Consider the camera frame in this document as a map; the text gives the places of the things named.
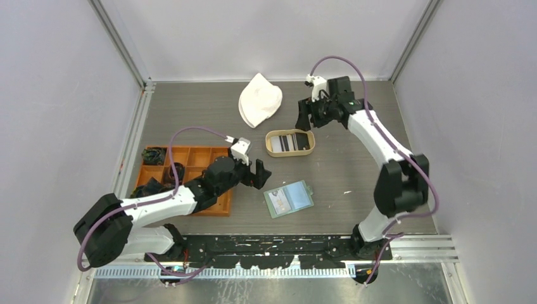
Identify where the green card holder wallet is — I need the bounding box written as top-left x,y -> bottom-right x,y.
263,180 -> 314,219

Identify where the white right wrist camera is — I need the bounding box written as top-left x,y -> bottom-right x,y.
305,75 -> 327,102

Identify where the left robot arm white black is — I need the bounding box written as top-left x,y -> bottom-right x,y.
73,156 -> 272,272

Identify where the aluminium frame rail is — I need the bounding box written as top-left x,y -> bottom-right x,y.
79,234 -> 459,266

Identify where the black red coiled strap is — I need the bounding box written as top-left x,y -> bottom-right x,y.
164,162 -> 187,186

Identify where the silver credit card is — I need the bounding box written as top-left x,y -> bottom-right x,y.
270,136 -> 284,153

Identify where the dark green coiled strap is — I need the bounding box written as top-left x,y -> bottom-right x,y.
141,147 -> 168,166

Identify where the beige oval card tray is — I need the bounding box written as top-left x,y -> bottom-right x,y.
265,129 -> 315,158

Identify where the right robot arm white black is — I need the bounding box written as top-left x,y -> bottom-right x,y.
295,75 -> 429,260

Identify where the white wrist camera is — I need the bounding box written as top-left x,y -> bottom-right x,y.
230,137 -> 251,165
305,75 -> 327,102

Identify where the white credit card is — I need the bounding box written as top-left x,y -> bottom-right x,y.
268,189 -> 292,215

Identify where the orange compartment organizer tray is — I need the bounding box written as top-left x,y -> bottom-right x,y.
136,146 -> 232,217

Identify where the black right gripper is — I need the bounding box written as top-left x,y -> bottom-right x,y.
295,92 -> 337,132

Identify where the dark coiled strap bundle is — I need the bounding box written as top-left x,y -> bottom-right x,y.
130,177 -> 165,200

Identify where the white folded cloth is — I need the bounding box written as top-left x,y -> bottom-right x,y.
238,73 -> 283,129

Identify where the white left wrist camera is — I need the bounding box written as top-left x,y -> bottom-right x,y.
230,137 -> 251,165

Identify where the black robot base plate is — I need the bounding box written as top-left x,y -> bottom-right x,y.
155,234 -> 393,270

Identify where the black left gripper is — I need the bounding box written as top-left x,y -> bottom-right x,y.
215,147 -> 270,196

